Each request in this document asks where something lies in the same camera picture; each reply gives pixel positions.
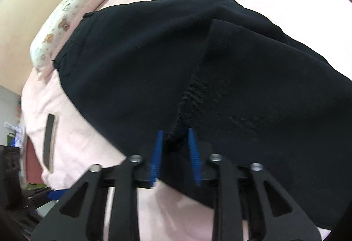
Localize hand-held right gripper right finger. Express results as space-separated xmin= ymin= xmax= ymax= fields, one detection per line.
xmin=188 ymin=128 xmax=321 ymax=241

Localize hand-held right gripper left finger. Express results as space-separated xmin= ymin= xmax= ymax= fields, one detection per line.
xmin=31 ymin=129 xmax=165 ymax=241

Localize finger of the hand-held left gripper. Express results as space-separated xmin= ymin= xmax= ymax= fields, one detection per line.
xmin=47 ymin=189 xmax=69 ymax=201

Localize black pants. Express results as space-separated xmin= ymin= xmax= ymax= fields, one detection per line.
xmin=52 ymin=0 xmax=352 ymax=233

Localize black cabinet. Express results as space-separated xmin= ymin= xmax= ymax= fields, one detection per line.
xmin=0 ymin=145 xmax=24 ymax=210

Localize beige pink headboard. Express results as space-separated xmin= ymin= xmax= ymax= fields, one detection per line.
xmin=0 ymin=0 xmax=108 ymax=95

